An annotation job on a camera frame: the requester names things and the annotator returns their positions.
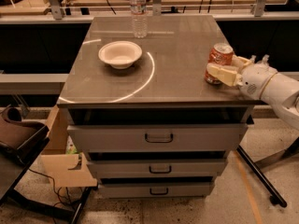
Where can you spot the bottom grey drawer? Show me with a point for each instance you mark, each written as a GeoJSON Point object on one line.
{"type": "Point", "coordinates": [156, 190]}

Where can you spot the metal railing frame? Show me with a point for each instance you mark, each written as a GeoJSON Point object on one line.
{"type": "Point", "coordinates": [60, 10]}

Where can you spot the cardboard box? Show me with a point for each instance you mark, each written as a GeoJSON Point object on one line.
{"type": "Point", "coordinates": [69, 169]}

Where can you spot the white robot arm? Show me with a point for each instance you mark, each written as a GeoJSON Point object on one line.
{"type": "Point", "coordinates": [282, 94]}

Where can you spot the middle grey drawer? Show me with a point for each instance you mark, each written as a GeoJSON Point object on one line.
{"type": "Point", "coordinates": [156, 168]}

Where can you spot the clear bottles behind cabinet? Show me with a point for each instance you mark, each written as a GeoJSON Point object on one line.
{"type": "Point", "coordinates": [264, 59]}

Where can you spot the top grey drawer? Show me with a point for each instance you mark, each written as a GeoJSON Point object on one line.
{"type": "Point", "coordinates": [173, 138]}

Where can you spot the grey drawer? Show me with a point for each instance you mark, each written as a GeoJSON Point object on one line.
{"type": "Point", "coordinates": [156, 168]}
{"type": "Point", "coordinates": [173, 138]}
{"type": "Point", "coordinates": [156, 190]}

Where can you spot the orange soda can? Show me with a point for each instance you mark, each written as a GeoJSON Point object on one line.
{"type": "Point", "coordinates": [221, 54]}

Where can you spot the grey drawer cabinet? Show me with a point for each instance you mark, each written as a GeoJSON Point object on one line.
{"type": "Point", "coordinates": [164, 87]}

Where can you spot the clear plastic water bottle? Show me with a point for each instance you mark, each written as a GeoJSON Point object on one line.
{"type": "Point", "coordinates": [139, 18]}

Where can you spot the black floor stand leg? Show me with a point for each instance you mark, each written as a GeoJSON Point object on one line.
{"type": "Point", "coordinates": [275, 197]}

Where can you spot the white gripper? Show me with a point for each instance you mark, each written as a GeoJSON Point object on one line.
{"type": "Point", "coordinates": [254, 79]}

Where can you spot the white foam bowl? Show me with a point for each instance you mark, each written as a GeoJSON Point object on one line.
{"type": "Point", "coordinates": [120, 54]}

